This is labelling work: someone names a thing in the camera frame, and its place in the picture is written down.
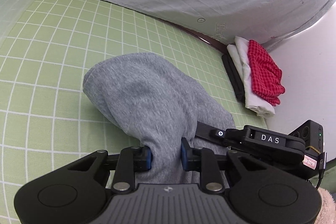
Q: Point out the red checkered shorts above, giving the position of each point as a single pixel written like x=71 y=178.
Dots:
x=265 y=74

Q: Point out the black folded garment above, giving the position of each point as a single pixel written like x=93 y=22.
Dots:
x=234 y=78

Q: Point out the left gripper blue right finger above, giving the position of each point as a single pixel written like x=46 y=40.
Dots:
x=205 y=162

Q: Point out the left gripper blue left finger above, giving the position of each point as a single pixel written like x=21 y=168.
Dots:
x=131 y=160

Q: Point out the white folded garment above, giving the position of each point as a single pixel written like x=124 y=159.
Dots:
x=238 y=53

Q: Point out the black camera box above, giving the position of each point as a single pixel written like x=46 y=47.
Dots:
x=312 y=134

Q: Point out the green grid table mat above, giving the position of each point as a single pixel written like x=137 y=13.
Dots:
x=47 y=46

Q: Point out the grey sweatpants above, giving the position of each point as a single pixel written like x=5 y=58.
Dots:
x=153 y=101

